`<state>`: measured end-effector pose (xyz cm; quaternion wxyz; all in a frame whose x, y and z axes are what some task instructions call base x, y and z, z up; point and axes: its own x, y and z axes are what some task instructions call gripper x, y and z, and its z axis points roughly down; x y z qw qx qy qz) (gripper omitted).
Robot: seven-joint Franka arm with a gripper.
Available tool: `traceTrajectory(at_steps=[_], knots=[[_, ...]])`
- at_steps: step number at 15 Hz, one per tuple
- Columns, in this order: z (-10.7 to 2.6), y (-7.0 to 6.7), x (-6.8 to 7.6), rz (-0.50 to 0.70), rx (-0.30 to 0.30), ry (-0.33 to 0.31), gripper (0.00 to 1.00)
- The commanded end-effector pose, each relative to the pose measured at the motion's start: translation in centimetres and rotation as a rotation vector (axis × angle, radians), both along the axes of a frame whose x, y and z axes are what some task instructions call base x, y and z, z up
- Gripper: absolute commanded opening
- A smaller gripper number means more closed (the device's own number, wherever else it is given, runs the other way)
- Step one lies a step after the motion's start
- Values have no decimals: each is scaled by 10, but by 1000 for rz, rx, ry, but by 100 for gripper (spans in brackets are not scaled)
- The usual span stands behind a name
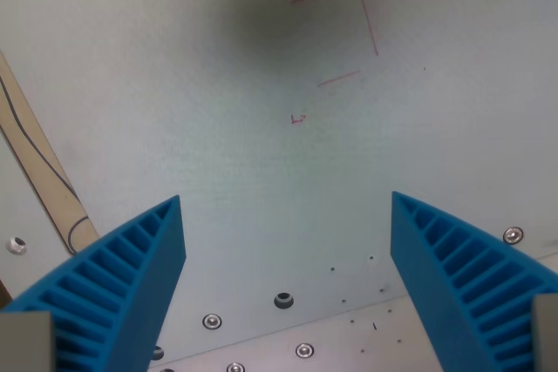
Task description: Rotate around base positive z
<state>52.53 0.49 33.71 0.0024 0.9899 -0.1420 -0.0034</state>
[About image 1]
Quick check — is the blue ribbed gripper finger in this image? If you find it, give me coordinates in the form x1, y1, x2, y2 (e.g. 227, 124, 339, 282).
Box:
389, 191, 558, 372
0, 194, 187, 372

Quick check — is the silver threaded metal insert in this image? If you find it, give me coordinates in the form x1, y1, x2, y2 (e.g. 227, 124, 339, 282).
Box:
6, 236, 29, 255

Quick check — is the light wooden strip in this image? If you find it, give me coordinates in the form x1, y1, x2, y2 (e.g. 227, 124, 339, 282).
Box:
0, 49, 101, 257

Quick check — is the thin black cable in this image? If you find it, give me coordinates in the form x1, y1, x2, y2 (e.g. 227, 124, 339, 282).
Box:
0, 77, 88, 255

